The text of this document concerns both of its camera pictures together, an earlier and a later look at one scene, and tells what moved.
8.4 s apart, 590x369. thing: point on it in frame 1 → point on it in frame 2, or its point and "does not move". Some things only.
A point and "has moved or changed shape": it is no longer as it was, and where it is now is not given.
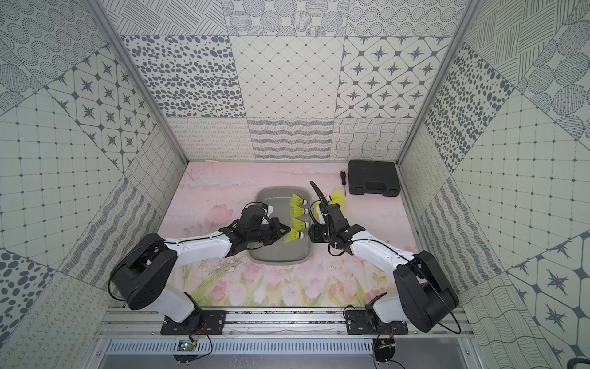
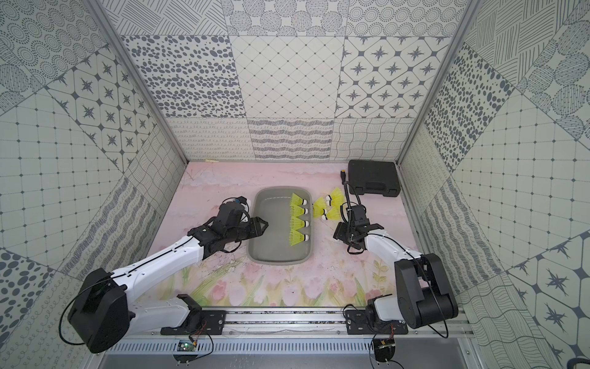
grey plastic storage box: (298, 251) does not move
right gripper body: (322, 234) → (344, 233)
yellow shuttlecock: (297, 224) does not move
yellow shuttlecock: (293, 234) has moved or changed shape
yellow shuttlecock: (295, 200) does not move
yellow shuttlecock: (296, 211) does not move
